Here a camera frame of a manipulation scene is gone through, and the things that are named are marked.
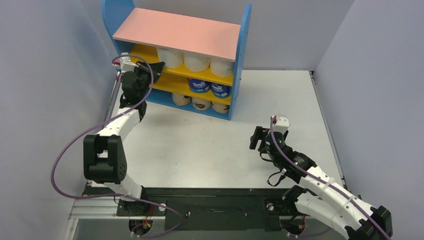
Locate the brown cartoon roll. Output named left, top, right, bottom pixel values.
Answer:
left=192, top=97, right=212, bottom=111
left=172, top=92, right=192, bottom=106

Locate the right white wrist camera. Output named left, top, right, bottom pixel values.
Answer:
left=271, top=115, right=290, bottom=134

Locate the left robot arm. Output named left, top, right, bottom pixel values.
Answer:
left=83, top=61, right=165, bottom=215

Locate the blue pink yellow shelf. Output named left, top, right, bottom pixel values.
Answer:
left=101, top=0, right=252, bottom=120

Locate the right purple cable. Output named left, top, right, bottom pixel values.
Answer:
left=269, top=116, right=393, bottom=240

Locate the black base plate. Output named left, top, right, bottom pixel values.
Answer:
left=86, top=187, right=305, bottom=236

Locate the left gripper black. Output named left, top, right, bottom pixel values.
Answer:
left=132, top=61, right=165, bottom=100

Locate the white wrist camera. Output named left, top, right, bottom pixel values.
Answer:
left=112, top=52, right=137, bottom=73
left=271, top=115, right=290, bottom=134

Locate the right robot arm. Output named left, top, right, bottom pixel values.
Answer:
left=249, top=126, right=393, bottom=240

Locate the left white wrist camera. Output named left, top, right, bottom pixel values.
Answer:
left=112, top=52, right=137, bottom=73

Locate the plain white toilet roll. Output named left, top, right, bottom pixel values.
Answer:
left=209, top=57, right=235, bottom=78

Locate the blue roll front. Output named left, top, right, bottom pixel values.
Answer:
left=210, top=82, right=231, bottom=99

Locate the blue roll back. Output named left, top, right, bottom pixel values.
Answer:
left=187, top=78, right=211, bottom=94

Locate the blue roll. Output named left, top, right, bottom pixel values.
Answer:
left=187, top=78, right=211, bottom=94
left=210, top=82, right=231, bottom=99

